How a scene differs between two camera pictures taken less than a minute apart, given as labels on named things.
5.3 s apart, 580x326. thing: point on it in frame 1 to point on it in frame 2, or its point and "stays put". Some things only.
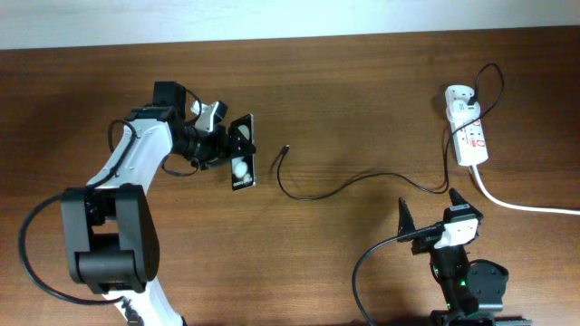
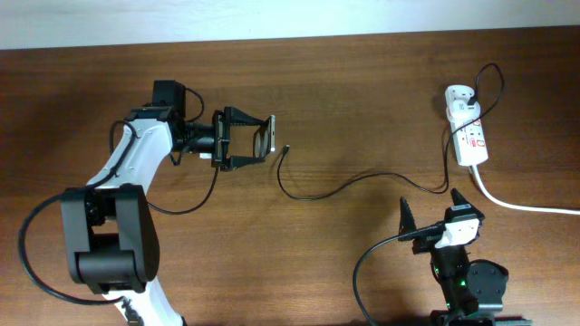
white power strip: [468, 135] stays put
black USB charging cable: [444, 146] stays put
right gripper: [407, 225] stays put
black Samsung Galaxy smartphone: [243, 167] to [265, 139]
